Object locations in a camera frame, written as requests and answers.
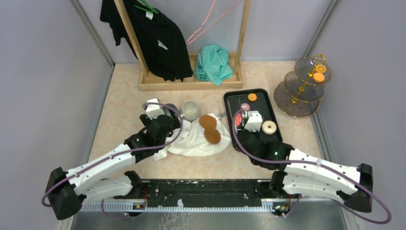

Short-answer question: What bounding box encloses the red cake slice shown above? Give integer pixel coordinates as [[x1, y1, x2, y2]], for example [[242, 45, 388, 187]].
[[234, 113, 243, 127]]

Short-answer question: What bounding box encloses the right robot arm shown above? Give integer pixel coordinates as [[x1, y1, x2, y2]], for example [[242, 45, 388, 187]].
[[227, 110, 373, 213]]

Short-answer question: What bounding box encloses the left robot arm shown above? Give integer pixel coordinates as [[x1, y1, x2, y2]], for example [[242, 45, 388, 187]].
[[41, 104, 183, 220]]

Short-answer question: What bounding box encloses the pink cupcake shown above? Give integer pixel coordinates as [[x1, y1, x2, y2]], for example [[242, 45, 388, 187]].
[[240, 103, 250, 112]]

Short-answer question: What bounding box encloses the white glazed donut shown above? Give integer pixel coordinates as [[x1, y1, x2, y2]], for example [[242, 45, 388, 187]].
[[261, 120, 278, 135]]

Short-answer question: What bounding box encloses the grey-blue ceramic mug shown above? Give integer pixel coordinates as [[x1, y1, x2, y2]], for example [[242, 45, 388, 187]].
[[162, 103, 178, 115]]

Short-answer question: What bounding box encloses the black baking tray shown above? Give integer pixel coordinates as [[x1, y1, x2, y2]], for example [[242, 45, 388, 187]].
[[223, 88, 283, 148]]

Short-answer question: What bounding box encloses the orange biscuit on tray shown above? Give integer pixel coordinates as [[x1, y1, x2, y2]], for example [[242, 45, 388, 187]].
[[247, 93, 258, 102]]

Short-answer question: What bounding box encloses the white speckled mug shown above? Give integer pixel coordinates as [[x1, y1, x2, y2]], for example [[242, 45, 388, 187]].
[[182, 101, 201, 122]]

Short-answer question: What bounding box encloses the white towel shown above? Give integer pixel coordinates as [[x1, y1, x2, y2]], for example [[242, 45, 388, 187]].
[[153, 113, 231, 161]]

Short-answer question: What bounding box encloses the lower wooden coaster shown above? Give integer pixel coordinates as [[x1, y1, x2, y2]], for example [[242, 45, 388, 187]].
[[204, 128, 221, 145]]

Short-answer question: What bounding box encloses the wooden coaster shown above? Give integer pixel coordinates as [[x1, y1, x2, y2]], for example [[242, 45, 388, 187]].
[[199, 115, 217, 129], [204, 128, 221, 145]]

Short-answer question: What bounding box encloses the wooden clothes rack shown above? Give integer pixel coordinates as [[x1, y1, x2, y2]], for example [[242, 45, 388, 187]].
[[114, 0, 251, 91]]

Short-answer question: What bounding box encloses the upper wooden coaster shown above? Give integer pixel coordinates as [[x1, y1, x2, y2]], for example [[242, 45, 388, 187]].
[[199, 115, 217, 129]]

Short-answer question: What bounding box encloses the three-tier glass stand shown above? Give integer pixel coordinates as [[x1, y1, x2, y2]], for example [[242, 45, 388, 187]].
[[274, 54, 333, 117]]

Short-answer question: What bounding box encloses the teal cloth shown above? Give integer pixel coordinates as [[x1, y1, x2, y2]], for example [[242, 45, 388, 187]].
[[194, 45, 233, 86]]

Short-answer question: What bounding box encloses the black t-shirt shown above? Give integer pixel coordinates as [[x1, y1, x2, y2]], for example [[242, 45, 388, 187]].
[[100, 0, 194, 82]]

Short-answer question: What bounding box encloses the orange macaron on stand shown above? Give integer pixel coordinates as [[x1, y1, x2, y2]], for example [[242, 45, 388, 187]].
[[313, 72, 325, 83]]

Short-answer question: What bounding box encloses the pink hanger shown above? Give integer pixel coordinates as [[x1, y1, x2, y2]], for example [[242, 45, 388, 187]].
[[186, 0, 245, 45]]

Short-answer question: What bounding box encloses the green hanger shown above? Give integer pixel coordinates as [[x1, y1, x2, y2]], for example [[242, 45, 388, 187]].
[[133, 0, 159, 14]]

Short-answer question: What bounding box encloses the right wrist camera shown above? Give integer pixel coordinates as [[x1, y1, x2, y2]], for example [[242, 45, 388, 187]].
[[244, 111, 263, 132]]

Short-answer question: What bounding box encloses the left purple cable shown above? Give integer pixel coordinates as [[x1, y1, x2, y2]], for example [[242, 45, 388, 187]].
[[41, 102, 185, 221]]

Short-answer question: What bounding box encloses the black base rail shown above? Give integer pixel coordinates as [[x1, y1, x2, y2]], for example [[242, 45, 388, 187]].
[[113, 178, 302, 210]]

